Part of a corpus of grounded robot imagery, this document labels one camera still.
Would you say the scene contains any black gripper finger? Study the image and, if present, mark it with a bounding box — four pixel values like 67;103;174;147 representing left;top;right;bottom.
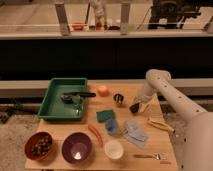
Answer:
129;103;140;114

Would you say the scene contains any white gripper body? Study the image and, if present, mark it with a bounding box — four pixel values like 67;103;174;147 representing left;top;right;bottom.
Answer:
137;83;156;113

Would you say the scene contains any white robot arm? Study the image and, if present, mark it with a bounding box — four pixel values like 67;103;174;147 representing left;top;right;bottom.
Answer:
129;69;213;171

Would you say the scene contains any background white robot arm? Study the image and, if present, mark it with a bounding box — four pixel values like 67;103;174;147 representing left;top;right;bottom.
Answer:
89;0;107;30

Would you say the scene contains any blue eraser block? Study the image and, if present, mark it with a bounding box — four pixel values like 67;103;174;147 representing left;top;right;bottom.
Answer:
105;119;119;135

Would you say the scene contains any small metal cup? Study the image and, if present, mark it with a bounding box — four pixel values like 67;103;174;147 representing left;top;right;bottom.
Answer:
113;93;124;105

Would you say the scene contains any yellow banana peel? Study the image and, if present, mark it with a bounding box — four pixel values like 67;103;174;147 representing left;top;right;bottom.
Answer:
147;118;175;133

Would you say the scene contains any blue grey cloth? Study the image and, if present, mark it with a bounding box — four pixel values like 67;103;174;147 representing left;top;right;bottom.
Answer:
123;120;148;148

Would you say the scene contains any green sponge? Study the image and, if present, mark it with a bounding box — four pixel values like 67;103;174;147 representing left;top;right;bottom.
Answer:
97;110;115;122

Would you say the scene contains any orange fruit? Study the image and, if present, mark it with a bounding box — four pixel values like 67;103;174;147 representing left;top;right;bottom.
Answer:
97;86;109;97

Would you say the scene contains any white cup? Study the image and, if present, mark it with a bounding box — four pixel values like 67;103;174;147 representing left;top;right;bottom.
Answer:
104;140;124;161

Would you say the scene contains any metal fork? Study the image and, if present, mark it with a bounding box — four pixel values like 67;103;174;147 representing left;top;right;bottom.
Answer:
133;154;166;160

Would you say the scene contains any purple bowl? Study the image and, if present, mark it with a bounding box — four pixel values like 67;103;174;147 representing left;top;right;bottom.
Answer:
61;132;92;164

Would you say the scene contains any black machine in background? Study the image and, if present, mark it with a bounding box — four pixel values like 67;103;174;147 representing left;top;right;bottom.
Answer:
148;0;213;29

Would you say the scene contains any green plastic tray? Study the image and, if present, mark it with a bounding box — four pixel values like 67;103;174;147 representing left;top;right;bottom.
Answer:
38;78;87;121

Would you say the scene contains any red object in background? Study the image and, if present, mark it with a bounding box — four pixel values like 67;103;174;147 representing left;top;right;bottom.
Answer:
71;23;85;31

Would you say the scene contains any brown bowl with nuts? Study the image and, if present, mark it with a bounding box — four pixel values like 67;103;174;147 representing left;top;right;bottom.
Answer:
24;132;53;161

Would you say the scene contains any black handled brush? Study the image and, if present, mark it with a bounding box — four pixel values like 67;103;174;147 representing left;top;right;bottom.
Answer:
60;92;96;104

